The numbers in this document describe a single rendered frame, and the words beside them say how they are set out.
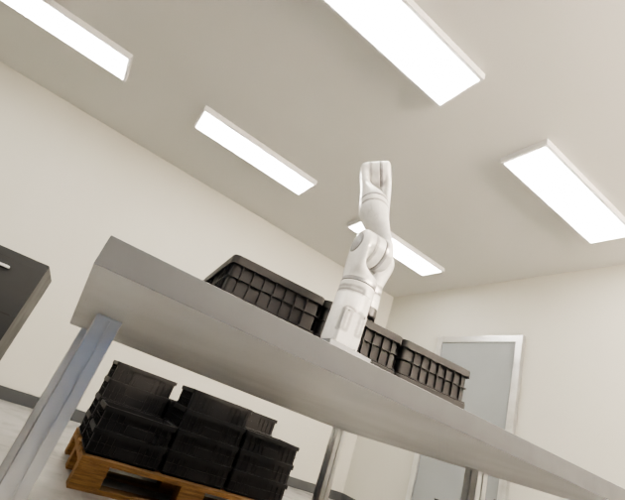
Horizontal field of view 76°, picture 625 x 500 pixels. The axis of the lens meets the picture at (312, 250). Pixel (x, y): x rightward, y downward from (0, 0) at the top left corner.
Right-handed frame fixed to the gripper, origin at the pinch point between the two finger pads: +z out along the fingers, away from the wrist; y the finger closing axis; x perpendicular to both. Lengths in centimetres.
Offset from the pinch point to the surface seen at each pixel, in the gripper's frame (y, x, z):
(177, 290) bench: -61, -59, 18
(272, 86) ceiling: -53, 136, -193
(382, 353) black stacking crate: 5.2, -7.8, -0.3
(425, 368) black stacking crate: 21.7, -8.5, -1.8
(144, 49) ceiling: -150, 182, -193
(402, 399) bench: -21, -55, 19
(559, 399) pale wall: 279, 122, -68
